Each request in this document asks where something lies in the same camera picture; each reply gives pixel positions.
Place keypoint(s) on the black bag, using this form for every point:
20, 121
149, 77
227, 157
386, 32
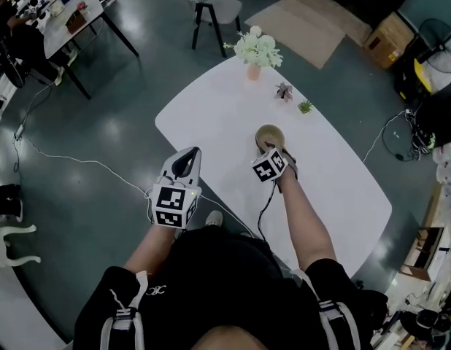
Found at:
6, 199

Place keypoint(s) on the person's left forearm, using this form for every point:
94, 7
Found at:
152, 246

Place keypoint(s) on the person's face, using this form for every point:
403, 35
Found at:
233, 339

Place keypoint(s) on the person's right forearm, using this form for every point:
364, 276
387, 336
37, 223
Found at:
305, 224

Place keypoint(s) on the white table with black legs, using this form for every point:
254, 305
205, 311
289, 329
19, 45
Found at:
61, 44

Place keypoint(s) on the grey chair with black legs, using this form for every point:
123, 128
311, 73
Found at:
222, 9

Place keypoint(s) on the brown cardboard box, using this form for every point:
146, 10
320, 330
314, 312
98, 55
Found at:
389, 40

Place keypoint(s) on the white tissue box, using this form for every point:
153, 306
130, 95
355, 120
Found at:
57, 9

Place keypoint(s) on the small purple potted plant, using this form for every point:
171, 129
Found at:
283, 91

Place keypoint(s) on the person's white shoe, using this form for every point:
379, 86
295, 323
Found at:
214, 219

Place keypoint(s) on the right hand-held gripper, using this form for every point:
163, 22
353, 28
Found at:
269, 166

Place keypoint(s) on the yellow and black toolbox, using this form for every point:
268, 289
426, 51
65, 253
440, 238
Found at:
420, 75

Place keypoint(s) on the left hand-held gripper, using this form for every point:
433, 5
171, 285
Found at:
170, 199

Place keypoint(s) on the group of white plastic jugs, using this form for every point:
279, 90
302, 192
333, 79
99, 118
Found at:
446, 162

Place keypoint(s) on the small wooden box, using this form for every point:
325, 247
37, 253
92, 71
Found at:
76, 22

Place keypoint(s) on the light beige floor mat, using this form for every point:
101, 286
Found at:
298, 31

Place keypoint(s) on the black box speaker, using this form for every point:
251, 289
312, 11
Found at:
441, 115

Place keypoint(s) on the person's black shirt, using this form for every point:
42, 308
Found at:
229, 283

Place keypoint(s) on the small green potted plant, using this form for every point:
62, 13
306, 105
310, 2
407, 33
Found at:
305, 106

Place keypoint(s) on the small pink flower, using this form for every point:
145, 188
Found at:
81, 6

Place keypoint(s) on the dark beige floor mat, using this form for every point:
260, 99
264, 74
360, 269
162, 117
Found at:
338, 13

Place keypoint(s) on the black standing fan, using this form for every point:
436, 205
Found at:
442, 46

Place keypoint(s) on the wooden side table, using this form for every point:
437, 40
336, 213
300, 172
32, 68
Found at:
415, 268

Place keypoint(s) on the white flowers in pink vase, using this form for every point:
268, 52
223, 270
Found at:
258, 49

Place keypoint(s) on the white ornate chair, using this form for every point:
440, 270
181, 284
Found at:
1, 246

